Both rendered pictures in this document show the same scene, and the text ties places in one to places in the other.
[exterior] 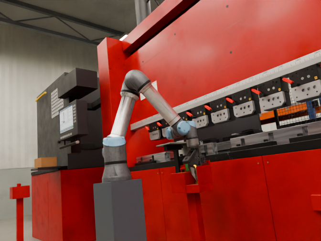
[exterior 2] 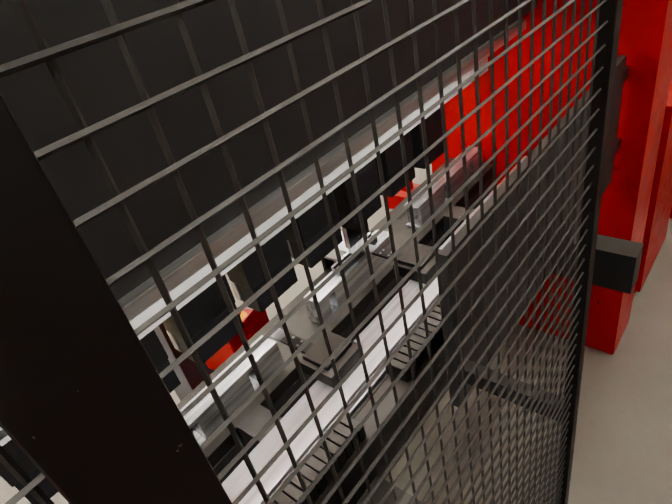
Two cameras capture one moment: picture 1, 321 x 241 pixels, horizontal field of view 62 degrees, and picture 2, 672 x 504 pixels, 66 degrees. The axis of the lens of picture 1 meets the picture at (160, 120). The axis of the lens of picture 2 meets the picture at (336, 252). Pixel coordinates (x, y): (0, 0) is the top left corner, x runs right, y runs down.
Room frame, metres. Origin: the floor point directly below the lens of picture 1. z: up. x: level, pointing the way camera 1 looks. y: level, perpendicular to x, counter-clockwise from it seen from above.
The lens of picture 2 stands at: (1.95, -1.57, 1.92)
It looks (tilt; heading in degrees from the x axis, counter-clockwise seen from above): 34 degrees down; 84
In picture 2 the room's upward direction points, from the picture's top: 13 degrees counter-clockwise
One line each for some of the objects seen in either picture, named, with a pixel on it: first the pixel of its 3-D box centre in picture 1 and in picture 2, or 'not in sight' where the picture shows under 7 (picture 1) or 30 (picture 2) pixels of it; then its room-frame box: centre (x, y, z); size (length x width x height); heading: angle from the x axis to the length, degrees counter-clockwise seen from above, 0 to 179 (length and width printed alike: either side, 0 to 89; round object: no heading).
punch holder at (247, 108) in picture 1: (245, 103); (201, 315); (1.72, -0.57, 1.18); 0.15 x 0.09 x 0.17; 37
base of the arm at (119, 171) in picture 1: (116, 171); not in sight; (1.40, 0.25, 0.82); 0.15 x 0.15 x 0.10
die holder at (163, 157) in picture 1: (152, 159); (446, 185); (2.61, 0.11, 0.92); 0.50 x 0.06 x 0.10; 37
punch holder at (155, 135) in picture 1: (157, 130); (422, 136); (2.51, 0.04, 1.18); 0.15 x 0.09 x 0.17; 37
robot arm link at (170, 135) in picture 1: (176, 132); not in sight; (1.61, -0.09, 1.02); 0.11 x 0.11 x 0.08; 15
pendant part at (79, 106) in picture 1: (72, 121); not in sight; (2.80, 0.93, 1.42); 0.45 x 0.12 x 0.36; 43
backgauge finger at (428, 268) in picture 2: (203, 141); (398, 254); (2.27, -0.34, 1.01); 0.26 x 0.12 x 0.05; 127
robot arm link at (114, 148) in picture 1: (114, 148); not in sight; (1.41, 0.25, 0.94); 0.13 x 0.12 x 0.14; 15
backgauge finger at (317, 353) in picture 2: (244, 133); (307, 345); (1.93, -0.60, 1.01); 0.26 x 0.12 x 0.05; 127
